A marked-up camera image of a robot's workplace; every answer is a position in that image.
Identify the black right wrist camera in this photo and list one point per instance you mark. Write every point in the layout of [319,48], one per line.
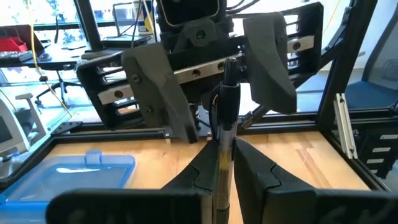
[189,11]

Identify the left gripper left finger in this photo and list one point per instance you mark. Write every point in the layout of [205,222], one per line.
[174,202]

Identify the dark computer mouse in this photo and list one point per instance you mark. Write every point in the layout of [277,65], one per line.
[45,57]

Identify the grey keyboard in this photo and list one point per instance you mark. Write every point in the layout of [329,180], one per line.
[15,56]

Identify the blue plastic supply box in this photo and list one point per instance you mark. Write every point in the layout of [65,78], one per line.
[77,177]

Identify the silver frame bracket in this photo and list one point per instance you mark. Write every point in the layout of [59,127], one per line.
[345,124]

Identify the black aluminium frame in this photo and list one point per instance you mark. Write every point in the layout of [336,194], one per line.
[339,81]

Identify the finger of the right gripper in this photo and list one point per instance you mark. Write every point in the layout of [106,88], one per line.
[158,93]
[267,62]

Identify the black chair base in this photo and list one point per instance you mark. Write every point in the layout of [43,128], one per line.
[62,84]

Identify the red bin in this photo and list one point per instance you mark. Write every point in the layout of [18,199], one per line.
[12,45]

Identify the black desk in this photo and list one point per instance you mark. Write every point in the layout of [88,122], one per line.
[56,63]

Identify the grey office chair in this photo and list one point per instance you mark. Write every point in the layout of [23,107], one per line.
[23,130]

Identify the blue yellow drink can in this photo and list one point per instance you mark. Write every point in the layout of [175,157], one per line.
[144,18]

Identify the dark laptop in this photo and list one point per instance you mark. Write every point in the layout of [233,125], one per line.
[124,40]

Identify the black pen silver barrel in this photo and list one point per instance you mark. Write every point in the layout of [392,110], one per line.
[227,102]

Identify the black equipment white labels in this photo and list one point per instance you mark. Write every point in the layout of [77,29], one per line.
[379,155]

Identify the black mesh office chair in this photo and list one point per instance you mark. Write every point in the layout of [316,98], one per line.
[373,93]

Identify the black metal post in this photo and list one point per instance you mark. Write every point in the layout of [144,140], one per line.
[90,25]

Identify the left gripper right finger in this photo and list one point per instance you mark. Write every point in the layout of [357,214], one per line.
[280,202]

